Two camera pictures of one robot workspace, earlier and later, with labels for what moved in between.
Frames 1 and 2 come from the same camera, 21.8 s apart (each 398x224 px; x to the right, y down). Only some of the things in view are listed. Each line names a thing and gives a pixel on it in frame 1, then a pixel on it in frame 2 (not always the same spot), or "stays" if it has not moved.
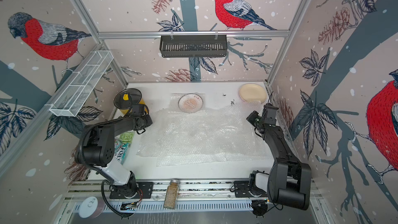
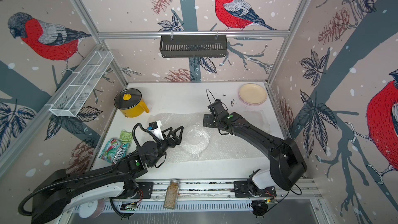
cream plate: x=253 y=92 stays
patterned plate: x=193 y=102 to x=197 y=142
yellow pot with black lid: x=124 y=99 stays
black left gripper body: x=147 y=121 to x=160 y=147
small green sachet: x=127 y=137 stays
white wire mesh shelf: x=72 y=96 stays
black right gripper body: x=257 y=120 to x=212 y=121
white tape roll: x=91 y=207 stays
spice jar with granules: x=171 y=198 stays
